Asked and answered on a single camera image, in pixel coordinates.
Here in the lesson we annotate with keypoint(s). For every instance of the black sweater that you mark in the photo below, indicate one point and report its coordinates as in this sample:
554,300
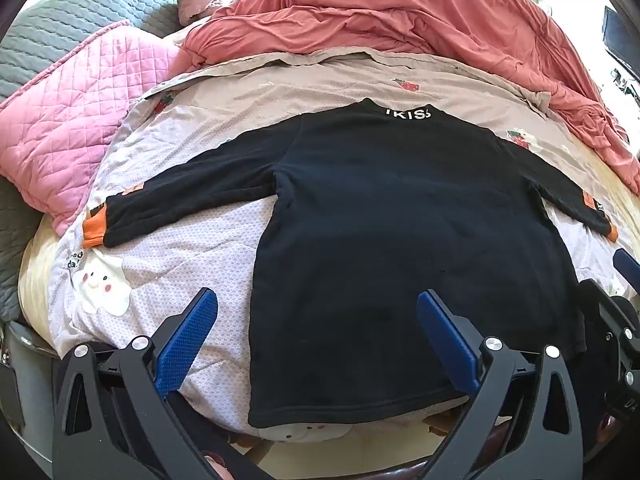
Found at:
375,210

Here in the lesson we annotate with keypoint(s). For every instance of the coral duvet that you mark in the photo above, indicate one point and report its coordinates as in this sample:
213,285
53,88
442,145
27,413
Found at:
400,10

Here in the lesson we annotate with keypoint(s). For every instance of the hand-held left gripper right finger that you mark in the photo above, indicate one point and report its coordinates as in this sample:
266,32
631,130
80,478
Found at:
447,345

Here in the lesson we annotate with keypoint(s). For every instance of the upholstered bed frame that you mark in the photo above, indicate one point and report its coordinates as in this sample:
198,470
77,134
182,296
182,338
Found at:
30,375

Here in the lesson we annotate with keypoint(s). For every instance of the black television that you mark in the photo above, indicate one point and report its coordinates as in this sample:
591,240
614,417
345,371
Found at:
620,35

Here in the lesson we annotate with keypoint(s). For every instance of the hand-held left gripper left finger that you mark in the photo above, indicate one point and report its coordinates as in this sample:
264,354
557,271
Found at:
187,330

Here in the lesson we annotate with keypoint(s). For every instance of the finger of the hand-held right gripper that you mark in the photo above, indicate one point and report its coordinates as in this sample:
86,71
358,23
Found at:
626,266
607,312

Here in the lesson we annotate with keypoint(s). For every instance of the pink quilted pillow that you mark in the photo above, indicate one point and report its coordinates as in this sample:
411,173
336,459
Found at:
75,110

